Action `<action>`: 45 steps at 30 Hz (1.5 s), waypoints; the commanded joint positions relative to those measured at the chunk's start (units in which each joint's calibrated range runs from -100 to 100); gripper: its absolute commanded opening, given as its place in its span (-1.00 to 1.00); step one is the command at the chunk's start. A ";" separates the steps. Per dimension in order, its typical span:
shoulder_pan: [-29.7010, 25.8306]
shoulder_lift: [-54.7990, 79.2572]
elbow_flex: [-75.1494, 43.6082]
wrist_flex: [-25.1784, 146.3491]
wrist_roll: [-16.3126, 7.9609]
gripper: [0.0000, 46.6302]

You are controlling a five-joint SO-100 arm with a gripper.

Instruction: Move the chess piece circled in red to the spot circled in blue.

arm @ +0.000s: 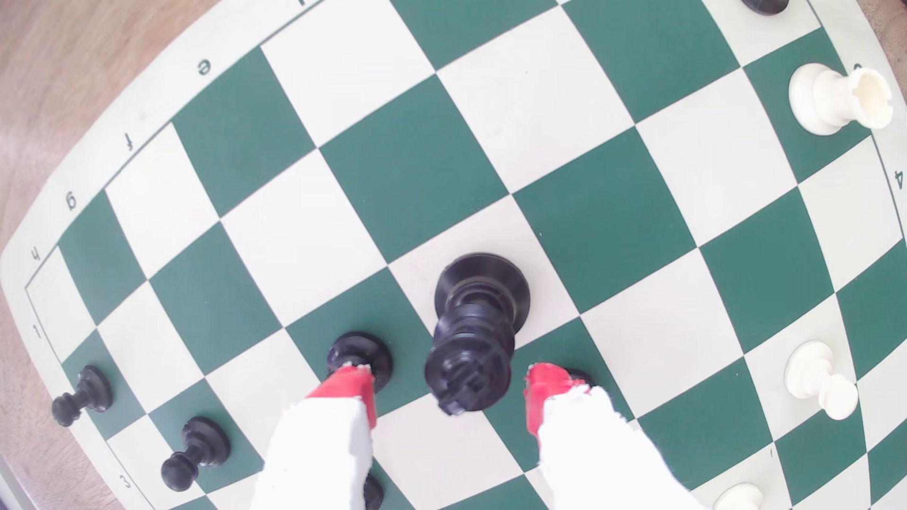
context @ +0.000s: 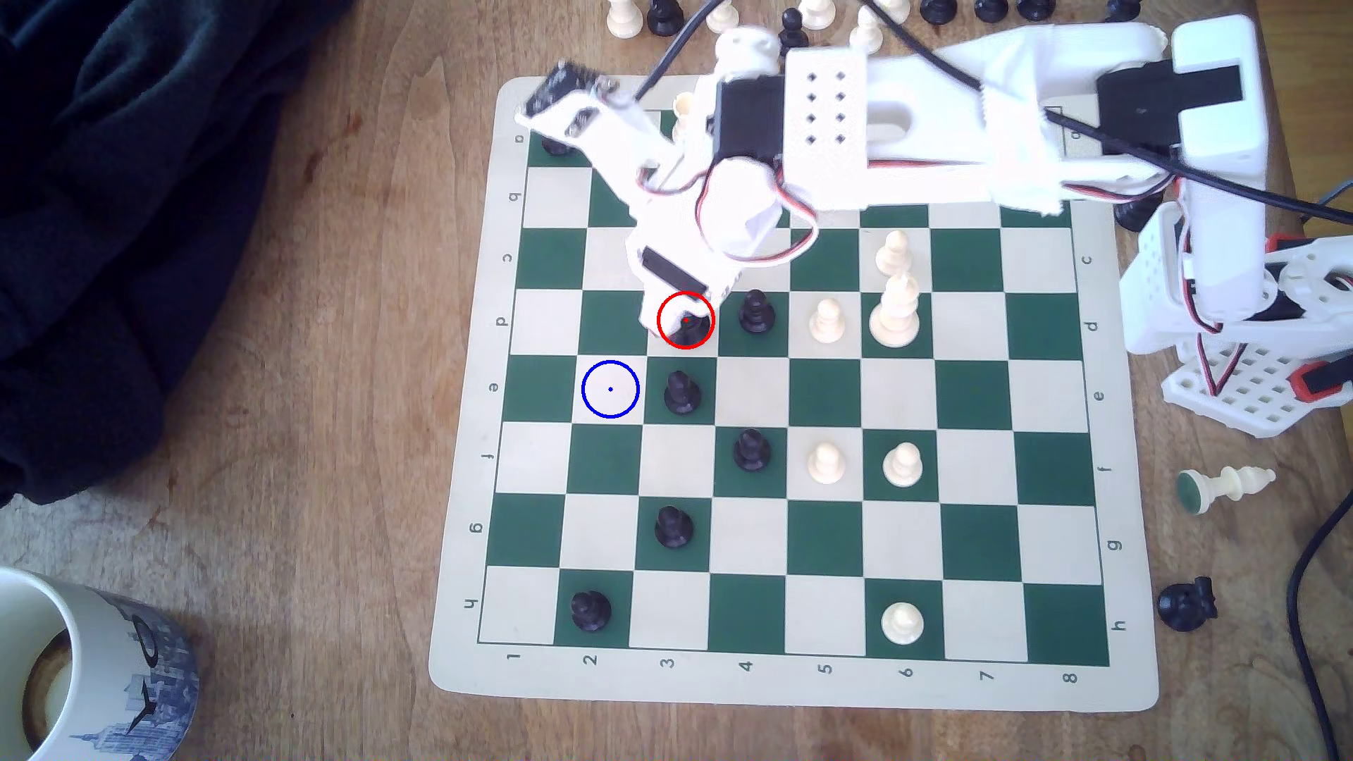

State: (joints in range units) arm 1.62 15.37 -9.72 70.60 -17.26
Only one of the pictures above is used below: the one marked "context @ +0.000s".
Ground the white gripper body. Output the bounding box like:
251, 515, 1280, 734
516, 87, 792, 289

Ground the green white chess mat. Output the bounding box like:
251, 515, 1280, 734
428, 72, 1161, 712

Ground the black knight chess piece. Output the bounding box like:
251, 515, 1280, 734
1156, 576, 1219, 633

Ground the white bishop green felt base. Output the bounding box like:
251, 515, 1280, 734
1176, 465, 1277, 517

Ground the dark blue cloth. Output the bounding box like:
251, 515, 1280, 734
0, 0, 355, 507

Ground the white mug blue print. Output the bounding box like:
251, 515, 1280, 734
0, 567, 201, 761

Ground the red black servo wire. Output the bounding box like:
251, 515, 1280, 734
1189, 307, 1251, 397
1062, 159, 1180, 204
639, 156, 820, 266

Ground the black wrist camera board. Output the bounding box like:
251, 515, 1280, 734
525, 60, 619, 120

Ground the black camera cable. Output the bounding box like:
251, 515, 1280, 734
603, 0, 1353, 225

